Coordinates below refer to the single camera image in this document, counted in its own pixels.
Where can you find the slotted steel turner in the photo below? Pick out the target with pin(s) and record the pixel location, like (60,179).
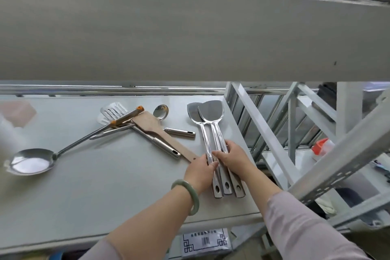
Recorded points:
(158,144)
(182,133)

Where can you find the person's right hand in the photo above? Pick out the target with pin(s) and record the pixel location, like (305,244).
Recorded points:
(240,162)

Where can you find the large steel ladle orange tip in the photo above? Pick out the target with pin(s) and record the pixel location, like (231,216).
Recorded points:
(29,162)

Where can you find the wooden spatula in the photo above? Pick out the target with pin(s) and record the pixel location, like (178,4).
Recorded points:
(149,124)

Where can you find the white packet black pattern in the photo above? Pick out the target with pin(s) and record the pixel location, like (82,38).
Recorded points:
(204,244)

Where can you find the small steel ladle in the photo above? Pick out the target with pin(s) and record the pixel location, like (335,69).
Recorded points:
(161,112)

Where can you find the person's left hand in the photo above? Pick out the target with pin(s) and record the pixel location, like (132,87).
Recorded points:
(199,176)

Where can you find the white table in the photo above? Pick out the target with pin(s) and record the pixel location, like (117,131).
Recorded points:
(106,183)

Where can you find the pink block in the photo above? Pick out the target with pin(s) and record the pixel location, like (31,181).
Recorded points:
(18,113)

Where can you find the white metal rack frame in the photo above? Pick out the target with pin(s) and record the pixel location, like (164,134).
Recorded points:
(335,174)

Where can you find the person's right forearm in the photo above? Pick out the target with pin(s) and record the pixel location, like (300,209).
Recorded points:
(298,229)

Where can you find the orange-capped white bottle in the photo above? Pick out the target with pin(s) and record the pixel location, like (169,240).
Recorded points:
(321,147)

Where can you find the person's left forearm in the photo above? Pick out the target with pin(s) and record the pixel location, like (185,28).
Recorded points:
(146,226)

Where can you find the grey upper shelf board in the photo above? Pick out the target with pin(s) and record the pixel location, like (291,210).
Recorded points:
(182,40)

